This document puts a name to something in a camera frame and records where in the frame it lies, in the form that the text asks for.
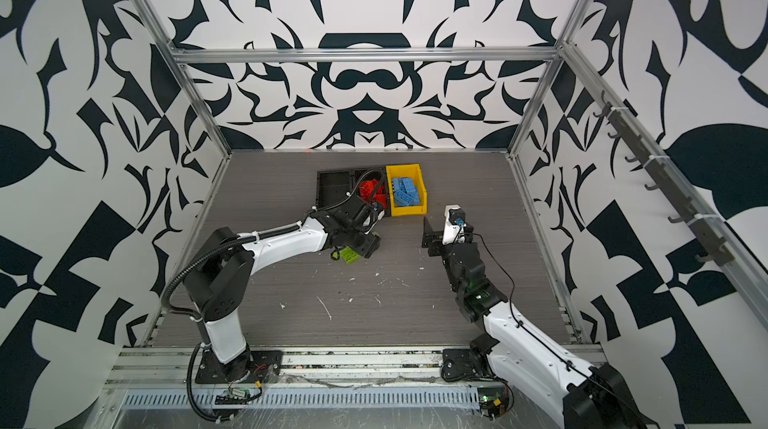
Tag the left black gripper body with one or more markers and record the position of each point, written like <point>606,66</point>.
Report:
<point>362,243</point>

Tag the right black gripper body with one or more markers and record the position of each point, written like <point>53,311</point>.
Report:
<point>437,241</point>

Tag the green lego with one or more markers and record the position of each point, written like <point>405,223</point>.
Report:
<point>348,255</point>

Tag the red lego cluster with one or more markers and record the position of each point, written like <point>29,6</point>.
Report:
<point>373,191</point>

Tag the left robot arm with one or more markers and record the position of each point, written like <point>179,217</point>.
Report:
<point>211,288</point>

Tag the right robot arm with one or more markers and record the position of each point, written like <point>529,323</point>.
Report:
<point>511,350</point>

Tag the left black bin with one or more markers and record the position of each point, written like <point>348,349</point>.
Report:
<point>334,185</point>

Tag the black bin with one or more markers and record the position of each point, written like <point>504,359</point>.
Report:
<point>378,174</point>
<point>334,185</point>

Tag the middle black bin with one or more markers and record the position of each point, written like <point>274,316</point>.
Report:
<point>378,174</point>

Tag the yellow bin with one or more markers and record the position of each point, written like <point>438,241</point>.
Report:
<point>414,172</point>

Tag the right electronics board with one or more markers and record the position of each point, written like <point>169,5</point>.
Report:
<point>494,403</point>

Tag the electronics board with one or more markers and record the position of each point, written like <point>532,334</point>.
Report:
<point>239,396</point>
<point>494,403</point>

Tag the left electronics board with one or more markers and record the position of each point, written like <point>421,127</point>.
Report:
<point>239,396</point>

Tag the black hook rack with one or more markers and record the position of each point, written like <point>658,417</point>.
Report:
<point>667,178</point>

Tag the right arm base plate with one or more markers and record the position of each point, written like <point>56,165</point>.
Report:
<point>465,365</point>

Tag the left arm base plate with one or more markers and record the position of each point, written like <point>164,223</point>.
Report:
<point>257,366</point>

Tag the white cable duct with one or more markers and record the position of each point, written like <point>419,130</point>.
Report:
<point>324,398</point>

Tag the aluminium front rail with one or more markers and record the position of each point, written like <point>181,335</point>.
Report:
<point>323,366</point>

